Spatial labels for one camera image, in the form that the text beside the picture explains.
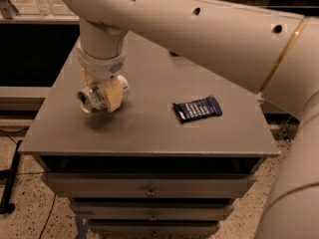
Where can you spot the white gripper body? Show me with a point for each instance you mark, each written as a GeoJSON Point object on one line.
{"type": "Point", "coordinates": [101, 68]}

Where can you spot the white green 7up can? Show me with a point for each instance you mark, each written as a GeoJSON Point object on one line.
{"type": "Point", "coordinates": [90, 98]}

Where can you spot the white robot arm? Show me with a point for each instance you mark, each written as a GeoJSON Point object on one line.
{"type": "Point", "coordinates": [271, 53]}

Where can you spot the grey drawer cabinet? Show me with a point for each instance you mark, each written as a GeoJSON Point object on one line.
{"type": "Point", "coordinates": [145, 136]}

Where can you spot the dark blue snack packet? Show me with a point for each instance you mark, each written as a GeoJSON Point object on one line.
{"type": "Point", "coordinates": [198, 110]}

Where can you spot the top grey drawer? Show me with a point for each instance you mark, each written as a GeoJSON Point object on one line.
{"type": "Point", "coordinates": [78, 185]}

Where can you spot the grey drawer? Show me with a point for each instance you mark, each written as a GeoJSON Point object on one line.
{"type": "Point", "coordinates": [153, 227]}
{"type": "Point", "coordinates": [152, 211]}
{"type": "Point", "coordinates": [78, 185]}

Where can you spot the middle grey drawer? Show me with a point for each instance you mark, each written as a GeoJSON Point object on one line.
{"type": "Point", "coordinates": [152, 211]}

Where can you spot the bottom grey drawer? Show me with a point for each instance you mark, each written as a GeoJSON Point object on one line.
{"type": "Point", "coordinates": [153, 227]}

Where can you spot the blue tape on floor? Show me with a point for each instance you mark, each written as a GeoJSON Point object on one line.
{"type": "Point", "coordinates": [82, 229]}

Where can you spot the black floor stand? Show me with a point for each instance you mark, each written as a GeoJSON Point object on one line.
{"type": "Point", "coordinates": [9, 175]}

